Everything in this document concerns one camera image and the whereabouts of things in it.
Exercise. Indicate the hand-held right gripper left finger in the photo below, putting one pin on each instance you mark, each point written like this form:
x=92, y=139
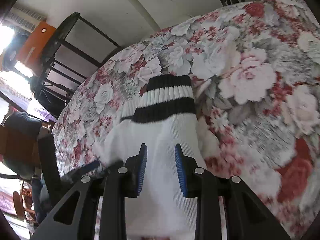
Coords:
x=140, y=175

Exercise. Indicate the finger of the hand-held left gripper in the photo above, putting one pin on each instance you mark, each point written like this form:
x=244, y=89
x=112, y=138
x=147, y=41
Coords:
x=80, y=171

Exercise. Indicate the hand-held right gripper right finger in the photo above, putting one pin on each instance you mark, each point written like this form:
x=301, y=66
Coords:
x=182, y=175

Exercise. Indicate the white sweater with black trim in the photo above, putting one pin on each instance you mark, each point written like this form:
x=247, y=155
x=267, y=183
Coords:
x=162, y=130

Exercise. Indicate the wooden chair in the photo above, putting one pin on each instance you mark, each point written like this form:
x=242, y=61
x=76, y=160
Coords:
x=17, y=147

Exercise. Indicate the blue denim cloth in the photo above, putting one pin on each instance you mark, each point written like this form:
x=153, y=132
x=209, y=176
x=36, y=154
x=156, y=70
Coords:
x=37, y=200

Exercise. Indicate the dark cloth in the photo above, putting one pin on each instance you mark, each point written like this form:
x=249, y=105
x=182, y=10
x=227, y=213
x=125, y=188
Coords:
x=22, y=125

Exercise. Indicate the black metal rack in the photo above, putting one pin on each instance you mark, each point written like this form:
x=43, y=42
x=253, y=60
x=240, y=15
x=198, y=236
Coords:
x=41, y=86

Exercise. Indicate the orange box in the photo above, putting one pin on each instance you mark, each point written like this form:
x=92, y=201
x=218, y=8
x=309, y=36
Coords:
x=35, y=45

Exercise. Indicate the floral blanket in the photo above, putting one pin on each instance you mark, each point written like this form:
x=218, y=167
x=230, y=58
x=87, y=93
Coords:
x=250, y=80

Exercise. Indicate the wall radiator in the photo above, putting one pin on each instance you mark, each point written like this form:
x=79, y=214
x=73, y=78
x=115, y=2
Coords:
x=27, y=20

